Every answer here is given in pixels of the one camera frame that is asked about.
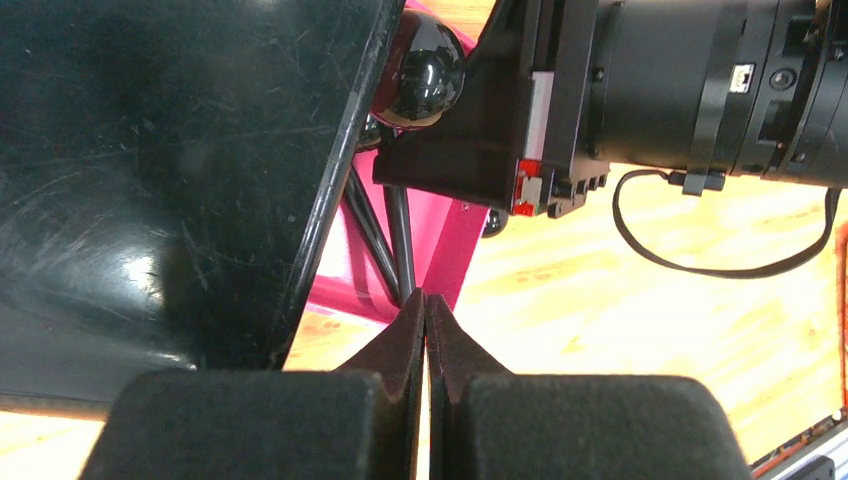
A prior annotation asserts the black round drawer knob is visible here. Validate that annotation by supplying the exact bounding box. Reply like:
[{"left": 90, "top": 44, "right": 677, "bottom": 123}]
[{"left": 370, "top": 8, "right": 466, "bottom": 130}]

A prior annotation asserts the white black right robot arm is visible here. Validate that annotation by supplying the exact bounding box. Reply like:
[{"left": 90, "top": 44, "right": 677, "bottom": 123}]
[{"left": 373, "top": 1, "right": 847, "bottom": 218}]

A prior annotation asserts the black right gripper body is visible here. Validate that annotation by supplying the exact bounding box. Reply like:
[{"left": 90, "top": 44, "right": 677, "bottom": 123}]
[{"left": 373, "top": 1, "right": 609, "bottom": 218}]

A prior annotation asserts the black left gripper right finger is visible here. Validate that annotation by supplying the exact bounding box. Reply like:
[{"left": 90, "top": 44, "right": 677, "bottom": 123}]
[{"left": 425, "top": 295, "right": 752, "bottom": 479}]

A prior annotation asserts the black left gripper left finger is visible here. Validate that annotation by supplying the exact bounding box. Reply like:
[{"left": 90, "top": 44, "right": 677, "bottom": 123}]
[{"left": 81, "top": 291, "right": 425, "bottom": 479}]

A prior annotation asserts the black fan makeup brush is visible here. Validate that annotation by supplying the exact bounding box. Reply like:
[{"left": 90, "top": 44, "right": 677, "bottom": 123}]
[{"left": 343, "top": 166, "right": 402, "bottom": 307}]

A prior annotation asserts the black drawer organizer box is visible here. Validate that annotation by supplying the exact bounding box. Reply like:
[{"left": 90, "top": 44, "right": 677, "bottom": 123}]
[{"left": 1, "top": 1, "right": 404, "bottom": 416}]

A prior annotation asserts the black bottom drawer knob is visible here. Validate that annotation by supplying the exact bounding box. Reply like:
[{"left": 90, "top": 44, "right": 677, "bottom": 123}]
[{"left": 481, "top": 209, "right": 510, "bottom": 239}]

